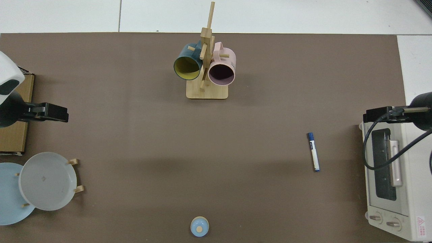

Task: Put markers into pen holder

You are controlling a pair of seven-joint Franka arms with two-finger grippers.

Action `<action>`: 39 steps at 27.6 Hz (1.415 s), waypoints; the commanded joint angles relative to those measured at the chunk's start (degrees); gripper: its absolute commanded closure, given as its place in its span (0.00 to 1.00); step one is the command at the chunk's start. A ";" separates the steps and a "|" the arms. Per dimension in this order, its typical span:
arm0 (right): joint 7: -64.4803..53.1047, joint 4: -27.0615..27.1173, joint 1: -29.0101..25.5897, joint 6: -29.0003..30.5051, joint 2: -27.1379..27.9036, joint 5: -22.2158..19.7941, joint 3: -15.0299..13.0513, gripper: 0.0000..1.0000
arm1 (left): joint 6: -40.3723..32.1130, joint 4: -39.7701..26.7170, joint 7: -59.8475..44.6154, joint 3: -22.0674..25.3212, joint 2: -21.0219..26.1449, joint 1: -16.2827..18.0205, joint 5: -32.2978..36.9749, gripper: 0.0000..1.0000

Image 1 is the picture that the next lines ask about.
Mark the teal mug yellow inside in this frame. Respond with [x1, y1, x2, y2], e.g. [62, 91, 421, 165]
[173, 40, 204, 81]

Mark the dark grey ribbed object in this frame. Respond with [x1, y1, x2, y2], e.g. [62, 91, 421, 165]
[414, 0, 432, 18]

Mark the brown table cloth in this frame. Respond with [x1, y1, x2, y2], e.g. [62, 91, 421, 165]
[0, 32, 407, 243]

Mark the light blue plate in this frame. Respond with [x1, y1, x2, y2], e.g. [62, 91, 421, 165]
[0, 162, 36, 226]

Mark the wire basket wooden floor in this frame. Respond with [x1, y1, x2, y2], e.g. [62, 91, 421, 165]
[0, 66, 35, 156]

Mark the blue and white marker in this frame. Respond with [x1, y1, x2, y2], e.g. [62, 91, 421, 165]
[306, 132, 320, 172]

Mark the grey white plate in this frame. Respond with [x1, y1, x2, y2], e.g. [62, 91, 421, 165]
[19, 152, 78, 211]

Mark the wooden cup stand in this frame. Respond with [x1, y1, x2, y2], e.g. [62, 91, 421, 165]
[186, 2, 230, 100]

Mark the wooden plate rack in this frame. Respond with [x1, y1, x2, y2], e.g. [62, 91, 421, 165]
[13, 158, 85, 208]

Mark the pale toaster oven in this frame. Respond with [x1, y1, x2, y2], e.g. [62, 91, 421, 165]
[359, 119, 432, 242]

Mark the pink mug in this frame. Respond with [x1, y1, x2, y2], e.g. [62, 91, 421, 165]
[208, 42, 236, 86]

